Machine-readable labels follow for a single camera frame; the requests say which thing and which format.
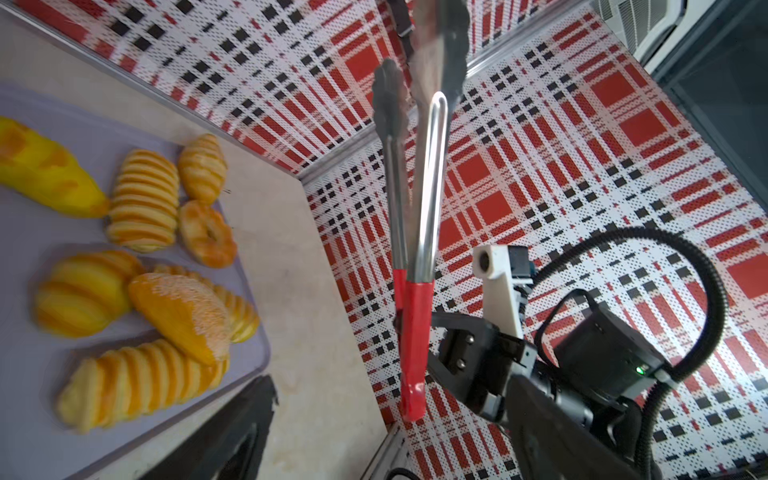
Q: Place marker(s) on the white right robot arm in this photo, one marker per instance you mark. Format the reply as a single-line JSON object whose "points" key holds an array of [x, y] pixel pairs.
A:
{"points": [[588, 410]]}

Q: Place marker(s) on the sugar dusted orange bread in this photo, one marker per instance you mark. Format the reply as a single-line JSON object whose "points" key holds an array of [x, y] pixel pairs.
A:
{"points": [[186, 312]]}

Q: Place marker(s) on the small croissant bread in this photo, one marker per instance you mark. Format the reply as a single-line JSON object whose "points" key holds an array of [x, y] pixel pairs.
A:
{"points": [[203, 169]]}

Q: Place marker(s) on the bottom ridged bread loaf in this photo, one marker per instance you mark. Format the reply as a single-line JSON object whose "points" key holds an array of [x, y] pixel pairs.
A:
{"points": [[131, 382]]}

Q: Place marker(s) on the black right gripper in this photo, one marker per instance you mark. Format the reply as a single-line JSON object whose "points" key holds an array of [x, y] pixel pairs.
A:
{"points": [[475, 362]]}

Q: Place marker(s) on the lilac plastic tray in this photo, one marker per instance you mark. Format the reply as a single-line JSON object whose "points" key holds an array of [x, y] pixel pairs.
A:
{"points": [[110, 329]]}

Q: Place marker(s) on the glazed ring donut bread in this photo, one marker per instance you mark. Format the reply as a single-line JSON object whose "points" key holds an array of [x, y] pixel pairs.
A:
{"points": [[206, 235]]}

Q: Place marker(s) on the striped oval bread roll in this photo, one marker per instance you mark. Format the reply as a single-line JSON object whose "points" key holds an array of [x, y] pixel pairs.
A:
{"points": [[145, 200]]}

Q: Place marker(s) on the long ridged bread loaf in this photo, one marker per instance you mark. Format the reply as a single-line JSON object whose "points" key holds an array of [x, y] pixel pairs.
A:
{"points": [[243, 314]]}

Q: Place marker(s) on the round striped bun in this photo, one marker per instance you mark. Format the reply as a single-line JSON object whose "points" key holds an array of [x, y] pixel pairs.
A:
{"points": [[86, 292]]}

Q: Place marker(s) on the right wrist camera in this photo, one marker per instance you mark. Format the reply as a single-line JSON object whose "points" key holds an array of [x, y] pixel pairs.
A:
{"points": [[501, 288]]}

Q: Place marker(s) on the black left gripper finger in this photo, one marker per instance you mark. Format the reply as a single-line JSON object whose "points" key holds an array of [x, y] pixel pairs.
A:
{"points": [[231, 444]]}

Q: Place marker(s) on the yellow sweet potato bread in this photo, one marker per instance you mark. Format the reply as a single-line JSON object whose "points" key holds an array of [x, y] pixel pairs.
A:
{"points": [[46, 172]]}

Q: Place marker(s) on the red handled metal tongs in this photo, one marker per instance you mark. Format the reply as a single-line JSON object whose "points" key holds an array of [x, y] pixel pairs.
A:
{"points": [[412, 116]]}

